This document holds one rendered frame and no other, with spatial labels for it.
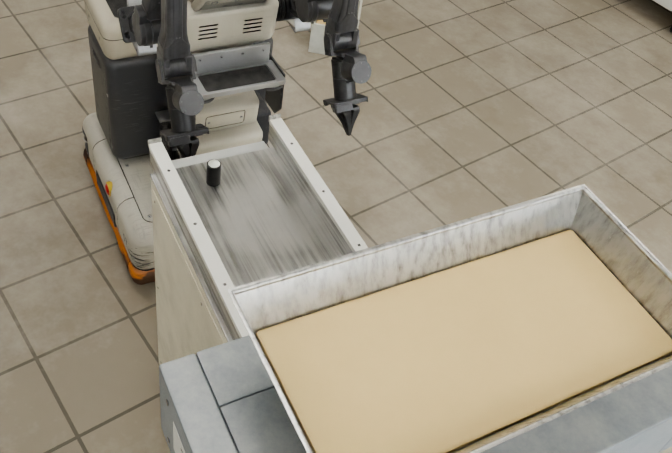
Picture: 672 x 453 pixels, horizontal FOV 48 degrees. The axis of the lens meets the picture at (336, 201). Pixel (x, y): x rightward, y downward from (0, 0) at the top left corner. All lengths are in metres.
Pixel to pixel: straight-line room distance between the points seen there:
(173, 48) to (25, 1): 2.29
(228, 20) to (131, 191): 0.74
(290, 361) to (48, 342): 1.65
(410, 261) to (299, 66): 2.62
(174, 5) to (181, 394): 0.94
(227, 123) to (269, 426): 1.41
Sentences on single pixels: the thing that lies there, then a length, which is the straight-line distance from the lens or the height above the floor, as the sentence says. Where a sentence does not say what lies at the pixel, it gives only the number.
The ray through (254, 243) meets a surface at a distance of 1.59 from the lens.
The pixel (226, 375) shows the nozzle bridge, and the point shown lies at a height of 1.18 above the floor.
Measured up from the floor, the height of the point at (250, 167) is 0.84.
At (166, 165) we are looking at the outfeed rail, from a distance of 1.66.
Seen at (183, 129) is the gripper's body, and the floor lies 0.87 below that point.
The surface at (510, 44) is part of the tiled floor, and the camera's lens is 4.10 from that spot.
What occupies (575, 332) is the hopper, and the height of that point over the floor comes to 1.27.
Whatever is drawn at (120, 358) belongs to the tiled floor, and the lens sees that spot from 2.43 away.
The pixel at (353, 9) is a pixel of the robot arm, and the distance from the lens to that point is 1.88.
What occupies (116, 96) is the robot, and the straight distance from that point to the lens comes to 2.40.
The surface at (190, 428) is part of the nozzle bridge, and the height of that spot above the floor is 1.18.
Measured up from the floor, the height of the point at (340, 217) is 0.90.
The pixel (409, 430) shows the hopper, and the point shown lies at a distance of 0.89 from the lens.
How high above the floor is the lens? 2.03
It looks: 44 degrees down
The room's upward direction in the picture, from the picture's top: 11 degrees clockwise
